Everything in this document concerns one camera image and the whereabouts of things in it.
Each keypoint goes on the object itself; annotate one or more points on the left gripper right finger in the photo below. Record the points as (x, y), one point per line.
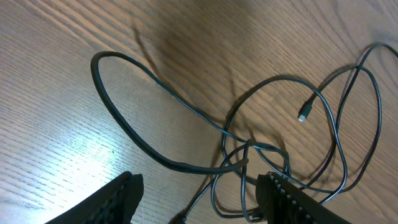
(281, 202)

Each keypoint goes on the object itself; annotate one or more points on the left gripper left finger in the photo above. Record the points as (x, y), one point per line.
(116, 202)

